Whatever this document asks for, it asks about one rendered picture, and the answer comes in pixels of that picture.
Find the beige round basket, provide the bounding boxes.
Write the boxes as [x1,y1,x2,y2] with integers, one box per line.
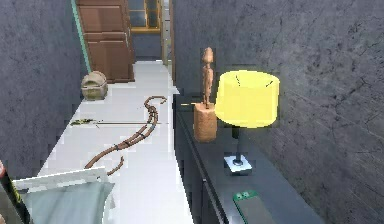
[80,70,109,101]

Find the thin arrow with green feathers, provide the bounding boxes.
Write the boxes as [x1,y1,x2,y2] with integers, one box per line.
[70,118,161,128]

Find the brown curved wooden bow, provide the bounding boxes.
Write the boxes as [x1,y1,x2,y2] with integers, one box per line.
[84,95,168,177]

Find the black sideboard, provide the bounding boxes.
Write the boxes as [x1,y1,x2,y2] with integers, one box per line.
[172,94,326,224]

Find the pale blue pillow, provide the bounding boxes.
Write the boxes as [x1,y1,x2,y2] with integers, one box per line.
[22,181,116,224]

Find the yellow shade table lamp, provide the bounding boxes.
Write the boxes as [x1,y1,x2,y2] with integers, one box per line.
[214,69,281,177]

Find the wooden figure statue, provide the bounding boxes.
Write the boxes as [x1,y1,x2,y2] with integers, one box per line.
[193,46,218,144]

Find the yellow framed window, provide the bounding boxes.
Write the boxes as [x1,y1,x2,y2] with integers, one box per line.
[128,0,162,34]

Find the green edged grey phone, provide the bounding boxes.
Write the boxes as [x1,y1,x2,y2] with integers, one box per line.
[232,190,278,224]

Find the brown wooden wardrobe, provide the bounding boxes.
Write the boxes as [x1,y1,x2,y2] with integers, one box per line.
[75,0,136,84]

